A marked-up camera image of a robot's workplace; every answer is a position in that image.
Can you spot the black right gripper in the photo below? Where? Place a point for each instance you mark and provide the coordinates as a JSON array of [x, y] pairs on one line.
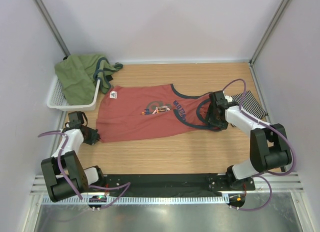
[[222, 125]]

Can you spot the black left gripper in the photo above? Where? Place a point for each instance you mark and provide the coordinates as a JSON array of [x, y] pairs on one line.
[[95, 137]]

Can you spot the black white striped tank top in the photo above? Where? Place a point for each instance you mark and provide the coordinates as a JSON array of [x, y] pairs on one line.
[[251, 105]]

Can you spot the salmon red tank top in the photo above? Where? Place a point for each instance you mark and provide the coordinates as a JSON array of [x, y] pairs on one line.
[[136, 113]]

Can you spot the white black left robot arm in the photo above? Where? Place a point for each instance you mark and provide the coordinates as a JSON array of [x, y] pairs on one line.
[[63, 173]]

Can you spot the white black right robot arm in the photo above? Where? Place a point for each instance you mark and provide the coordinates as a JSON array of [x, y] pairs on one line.
[[268, 144]]

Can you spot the green tank top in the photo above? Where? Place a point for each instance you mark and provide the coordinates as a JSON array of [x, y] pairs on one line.
[[81, 74]]

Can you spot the white plastic basket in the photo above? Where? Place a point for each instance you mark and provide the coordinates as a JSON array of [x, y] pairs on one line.
[[56, 98]]

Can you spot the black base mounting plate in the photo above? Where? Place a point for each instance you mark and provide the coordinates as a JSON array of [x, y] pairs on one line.
[[171, 185]]

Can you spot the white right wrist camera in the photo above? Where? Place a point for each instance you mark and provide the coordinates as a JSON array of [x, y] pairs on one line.
[[229, 98]]

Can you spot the aluminium frame rail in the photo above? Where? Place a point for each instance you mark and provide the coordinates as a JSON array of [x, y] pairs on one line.
[[278, 184]]

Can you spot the slotted grey cable duct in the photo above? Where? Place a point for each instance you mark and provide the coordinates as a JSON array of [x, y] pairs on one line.
[[101, 200]]

